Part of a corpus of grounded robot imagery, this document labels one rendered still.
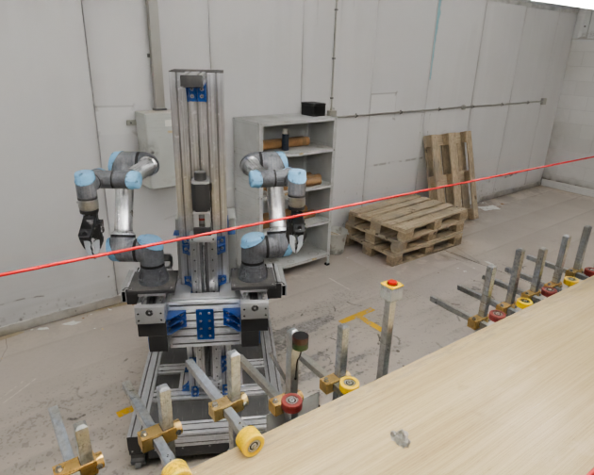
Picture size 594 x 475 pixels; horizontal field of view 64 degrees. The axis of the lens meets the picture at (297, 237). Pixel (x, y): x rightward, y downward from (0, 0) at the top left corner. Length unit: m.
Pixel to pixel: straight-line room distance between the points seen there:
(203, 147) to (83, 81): 1.80
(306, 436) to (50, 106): 3.03
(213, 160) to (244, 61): 2.27
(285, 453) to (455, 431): 0.61
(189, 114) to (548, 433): 1.98
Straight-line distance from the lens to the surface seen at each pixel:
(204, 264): 2.52
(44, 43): 3.97
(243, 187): 4.52
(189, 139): 2.42
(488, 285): 2.69
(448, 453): 1.81
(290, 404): 1.88
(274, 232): 2.39
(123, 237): 2.43
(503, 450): 1.88
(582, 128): 9.36
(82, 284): 4.39
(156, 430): 1.73
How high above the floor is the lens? 2.13
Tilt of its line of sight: 21 degrees down
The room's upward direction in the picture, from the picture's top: 2 degrees clockwise
